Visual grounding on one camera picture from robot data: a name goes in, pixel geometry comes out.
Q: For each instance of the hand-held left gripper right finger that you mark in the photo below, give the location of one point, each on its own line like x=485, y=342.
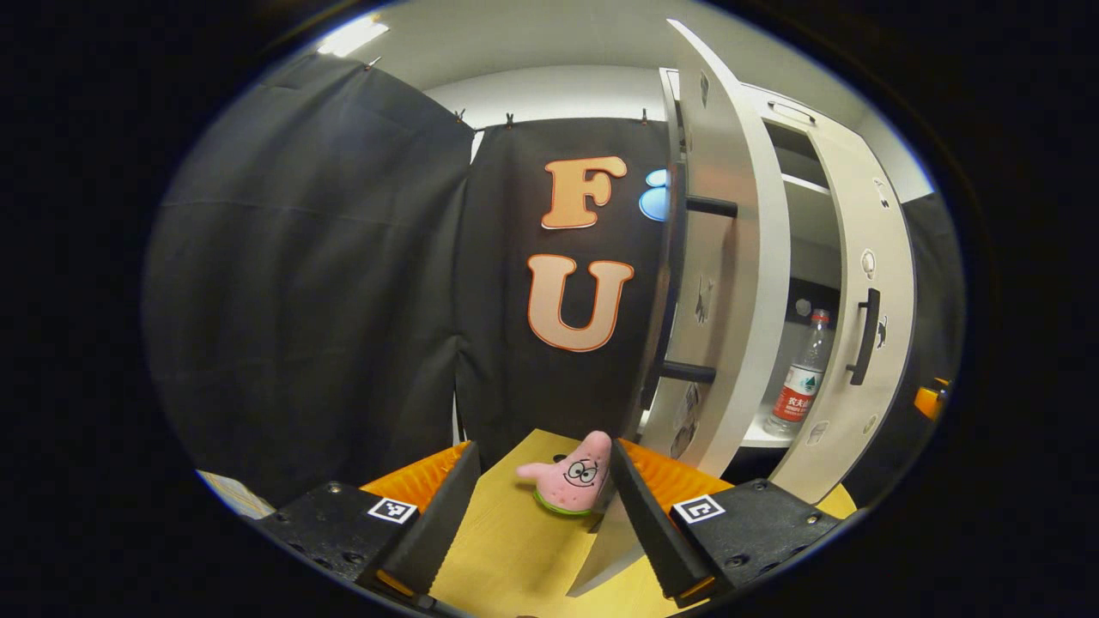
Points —
x=648, y=524

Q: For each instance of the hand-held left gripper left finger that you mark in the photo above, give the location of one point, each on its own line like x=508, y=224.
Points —
x=438, y=532

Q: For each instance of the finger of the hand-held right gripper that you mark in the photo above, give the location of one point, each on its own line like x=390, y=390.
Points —
x=929, y=401

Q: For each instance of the pink star plush toy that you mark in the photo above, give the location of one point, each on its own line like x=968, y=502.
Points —
x=571, y=481

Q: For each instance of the clear water bottle red label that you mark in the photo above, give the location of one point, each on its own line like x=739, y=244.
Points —
x=798, y=386

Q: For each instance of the white cabinet right door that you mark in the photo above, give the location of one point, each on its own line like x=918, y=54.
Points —
x=893, y=283

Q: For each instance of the white cabinet door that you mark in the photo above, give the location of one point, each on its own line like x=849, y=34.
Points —
x=893, y=283
x=755, y=257

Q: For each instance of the white cabinet left door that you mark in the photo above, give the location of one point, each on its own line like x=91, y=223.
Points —
x=755, y=257

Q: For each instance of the black backdrop cloth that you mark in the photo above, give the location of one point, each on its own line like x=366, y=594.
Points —
x=300, y=300

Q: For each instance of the ceiling light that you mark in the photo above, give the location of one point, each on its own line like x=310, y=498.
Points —
x=352, y=36

